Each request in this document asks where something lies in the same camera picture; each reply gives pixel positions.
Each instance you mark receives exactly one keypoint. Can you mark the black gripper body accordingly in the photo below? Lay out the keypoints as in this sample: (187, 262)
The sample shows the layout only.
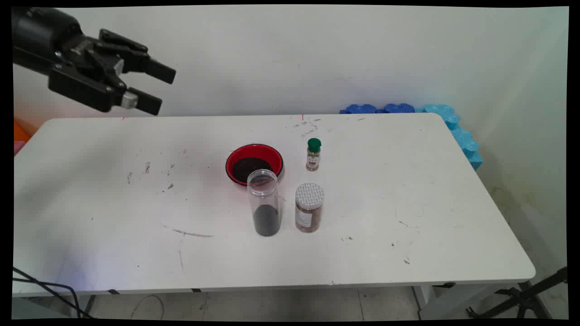
(43, 34)

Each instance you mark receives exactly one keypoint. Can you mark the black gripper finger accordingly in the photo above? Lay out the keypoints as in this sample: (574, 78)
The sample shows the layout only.
(156, 70)
(86, 90)

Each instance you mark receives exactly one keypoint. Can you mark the clear plastic jar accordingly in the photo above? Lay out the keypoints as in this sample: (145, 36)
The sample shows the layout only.
(263, 190)

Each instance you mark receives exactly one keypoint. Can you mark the black seed pile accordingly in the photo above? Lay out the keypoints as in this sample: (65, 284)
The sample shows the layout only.
(266, 221)
(244, 166)

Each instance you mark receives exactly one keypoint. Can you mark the orange object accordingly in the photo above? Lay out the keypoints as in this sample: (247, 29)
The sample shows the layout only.
(19, 131)

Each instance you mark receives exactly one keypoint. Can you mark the pink object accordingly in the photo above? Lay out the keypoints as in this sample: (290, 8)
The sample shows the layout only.
(18, 147)

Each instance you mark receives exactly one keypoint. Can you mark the red bowl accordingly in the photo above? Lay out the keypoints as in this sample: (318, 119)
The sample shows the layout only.
(244, 151)

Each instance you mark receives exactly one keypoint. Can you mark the green-capped spice bottle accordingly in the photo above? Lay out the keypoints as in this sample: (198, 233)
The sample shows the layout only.
(313, 156)

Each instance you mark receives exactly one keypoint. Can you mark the white-lidded spice jar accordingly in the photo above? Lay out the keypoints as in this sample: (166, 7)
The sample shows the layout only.
(309, 208)

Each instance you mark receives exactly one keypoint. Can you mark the dark blue foam piece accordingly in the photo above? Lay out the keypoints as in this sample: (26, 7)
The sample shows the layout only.
(360, 109)
(398, 108)

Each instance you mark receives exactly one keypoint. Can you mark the light blue foam block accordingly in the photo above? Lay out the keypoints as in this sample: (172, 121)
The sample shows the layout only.
(457, 131)

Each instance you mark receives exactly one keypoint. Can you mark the white table leg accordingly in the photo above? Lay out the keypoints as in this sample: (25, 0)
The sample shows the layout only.
(453, 303)

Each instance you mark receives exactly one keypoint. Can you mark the black tripod stand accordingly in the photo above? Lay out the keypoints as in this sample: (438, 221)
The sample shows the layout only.
(525, 296)

